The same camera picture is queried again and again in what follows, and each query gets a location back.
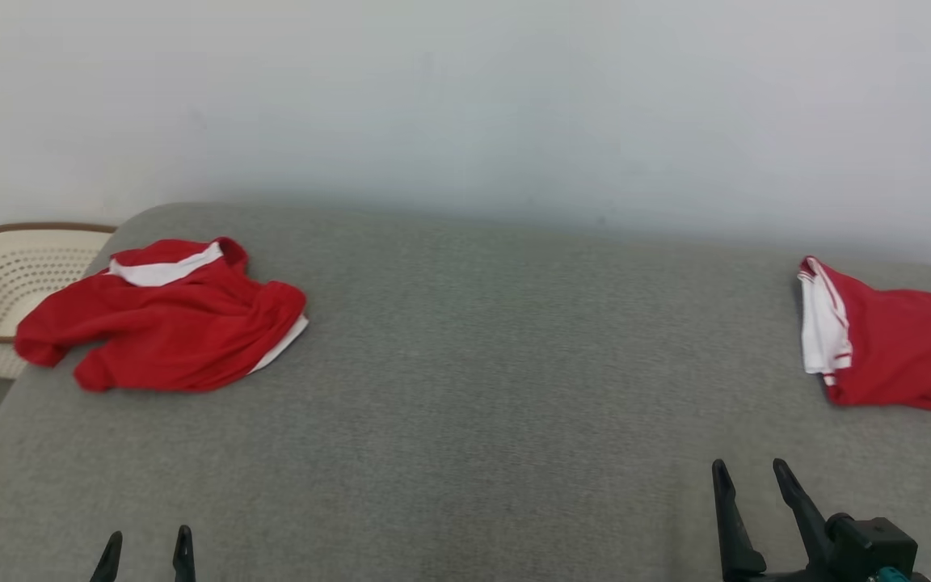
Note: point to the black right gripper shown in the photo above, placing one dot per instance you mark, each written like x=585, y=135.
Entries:
x=789, y=576

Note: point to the red Bulls shorts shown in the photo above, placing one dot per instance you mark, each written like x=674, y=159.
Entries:
x=166, y=331

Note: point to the red Bulls jersey shirt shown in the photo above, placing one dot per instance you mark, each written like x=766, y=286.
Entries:
x=902, y=356

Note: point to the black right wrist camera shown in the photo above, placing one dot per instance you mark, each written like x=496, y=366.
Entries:
x=874, y=546

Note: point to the cream perforated laundry basket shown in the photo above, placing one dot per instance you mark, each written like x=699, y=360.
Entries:
x=5, y=275

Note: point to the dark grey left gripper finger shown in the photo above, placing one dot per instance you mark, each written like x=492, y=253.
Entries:
x=108, y=562
x=183, y=558

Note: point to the teal right camera connector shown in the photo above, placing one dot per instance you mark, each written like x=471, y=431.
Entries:
x=892, y=575

